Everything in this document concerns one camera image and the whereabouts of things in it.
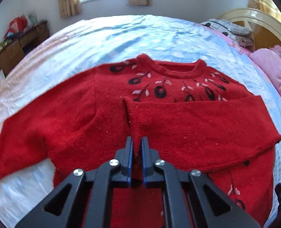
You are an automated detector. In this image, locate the red knitted sweater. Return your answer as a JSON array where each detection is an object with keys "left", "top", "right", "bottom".
[{"left": 0, "top": 54, "right": 281, "bottom": 225}]

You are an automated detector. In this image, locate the pink floral pillow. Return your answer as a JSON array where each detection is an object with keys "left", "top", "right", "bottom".
[{"left": 249, "top": 45, "right": 281, "bottom": 96}]

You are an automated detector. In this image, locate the blue pink bed sheet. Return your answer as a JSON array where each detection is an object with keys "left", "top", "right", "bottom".
[{"left": 0, "top": 14, "right": 281, "bottom": 228}]

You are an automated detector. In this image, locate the brown wooden desk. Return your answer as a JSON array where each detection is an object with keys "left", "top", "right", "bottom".
[{"left": 0, "top": 20, "right": 50, "bottom": 76}]

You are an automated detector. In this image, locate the cream wooden headboard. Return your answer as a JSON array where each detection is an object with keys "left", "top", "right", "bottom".
[{"left": 218, "top": 8, "right": 281, "bottom": 52}]

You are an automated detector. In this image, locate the grey white patterned pillow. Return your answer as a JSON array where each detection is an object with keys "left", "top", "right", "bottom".
[{"left": 201, "top": 19, "right": 254, "bottom": 47}]

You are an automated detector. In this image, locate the red gift bag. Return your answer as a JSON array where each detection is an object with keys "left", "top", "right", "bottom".
[{"left": 9, "top": 16, "right": 28, "bottom": 33}]

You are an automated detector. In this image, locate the yellow side curtain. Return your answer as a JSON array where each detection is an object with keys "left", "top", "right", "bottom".
[{"left": 248, "top": 0, "right": 281, "bottom": 23}]

